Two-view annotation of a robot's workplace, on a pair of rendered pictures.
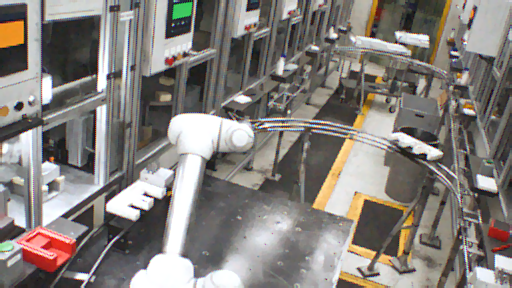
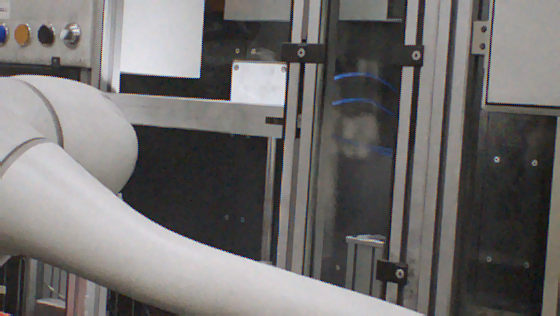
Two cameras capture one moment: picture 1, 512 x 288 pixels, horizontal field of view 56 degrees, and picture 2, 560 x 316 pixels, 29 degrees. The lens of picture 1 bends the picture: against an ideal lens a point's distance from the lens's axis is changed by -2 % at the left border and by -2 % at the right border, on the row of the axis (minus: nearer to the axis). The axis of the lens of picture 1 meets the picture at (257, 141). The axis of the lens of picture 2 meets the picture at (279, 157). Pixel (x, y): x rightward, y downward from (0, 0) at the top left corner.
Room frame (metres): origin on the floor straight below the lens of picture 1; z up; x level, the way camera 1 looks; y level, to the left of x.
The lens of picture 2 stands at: (2.39, -0.67, 1.34)
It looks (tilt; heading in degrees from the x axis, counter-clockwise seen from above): 3 degrees down; 113
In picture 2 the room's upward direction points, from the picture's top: 4 degrees clockwise
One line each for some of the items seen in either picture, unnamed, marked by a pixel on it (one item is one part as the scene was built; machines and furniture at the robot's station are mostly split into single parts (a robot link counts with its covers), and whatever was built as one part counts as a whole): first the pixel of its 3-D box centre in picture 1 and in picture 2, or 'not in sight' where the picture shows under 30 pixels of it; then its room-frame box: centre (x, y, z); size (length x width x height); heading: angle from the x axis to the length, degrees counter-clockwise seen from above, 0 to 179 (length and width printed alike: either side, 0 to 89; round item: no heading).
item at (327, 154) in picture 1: (340, 117); not in sight; (6.05, -1.00, 0.01); 5.85 x 0.59 x 0.01; 165
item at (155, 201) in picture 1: (143, 198); not in sight; (1.90, 0.46, 0.84); 0.36 x 0.14 x 0.10; 165
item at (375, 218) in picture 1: (379, 226); not in sight; (3.47, -1.09, 0.01); 1.00 x 0.55 x 0.01; 165
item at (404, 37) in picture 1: (406, 62); not in sight; (8.03, -2.17, 0.48); 0.84 x 0.58 x 0.97; 173
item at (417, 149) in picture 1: (413, 149); not in sight; (3.14, -1.06, 0.84); 0.37 x 0.14 x 0.10; 43
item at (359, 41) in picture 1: (373, 71); not in sight; (6.90, -1.44, 0.48); 0.88 x 0.56 x 0.96; 93
